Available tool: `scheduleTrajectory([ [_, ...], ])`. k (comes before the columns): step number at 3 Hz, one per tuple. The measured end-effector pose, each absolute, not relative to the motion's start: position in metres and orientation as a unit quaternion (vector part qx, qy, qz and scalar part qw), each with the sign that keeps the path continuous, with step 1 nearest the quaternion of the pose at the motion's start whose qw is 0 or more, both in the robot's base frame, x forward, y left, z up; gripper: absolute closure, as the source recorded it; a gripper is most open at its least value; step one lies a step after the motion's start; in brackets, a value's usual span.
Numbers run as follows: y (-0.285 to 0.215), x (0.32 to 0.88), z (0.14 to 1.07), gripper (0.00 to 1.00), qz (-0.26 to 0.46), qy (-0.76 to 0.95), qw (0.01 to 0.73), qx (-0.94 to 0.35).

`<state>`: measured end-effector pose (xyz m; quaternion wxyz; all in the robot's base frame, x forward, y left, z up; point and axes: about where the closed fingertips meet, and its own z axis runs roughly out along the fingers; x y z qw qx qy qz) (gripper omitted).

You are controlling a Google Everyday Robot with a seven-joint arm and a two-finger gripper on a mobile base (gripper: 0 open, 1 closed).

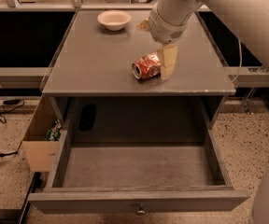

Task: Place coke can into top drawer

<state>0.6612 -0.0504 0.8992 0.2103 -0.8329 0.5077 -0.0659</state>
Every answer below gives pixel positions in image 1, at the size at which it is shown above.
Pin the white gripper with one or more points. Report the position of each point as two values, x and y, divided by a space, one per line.
164 31

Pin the crushed orange coke can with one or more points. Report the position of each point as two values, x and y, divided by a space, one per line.
147 66

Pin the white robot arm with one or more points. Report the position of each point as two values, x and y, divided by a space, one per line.
249 21

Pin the open grey top drawer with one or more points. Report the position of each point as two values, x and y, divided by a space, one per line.
117 177

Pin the metal drawer knob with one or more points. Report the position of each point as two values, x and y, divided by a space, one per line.
140 211

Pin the white paper bowl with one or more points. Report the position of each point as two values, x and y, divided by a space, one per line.
114 20

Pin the grey wooden cabinet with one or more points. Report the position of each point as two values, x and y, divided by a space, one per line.
110 105

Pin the green chip bag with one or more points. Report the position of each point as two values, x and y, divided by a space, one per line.
54 133

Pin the brown cardboard box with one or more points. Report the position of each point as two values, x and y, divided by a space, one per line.
40 152

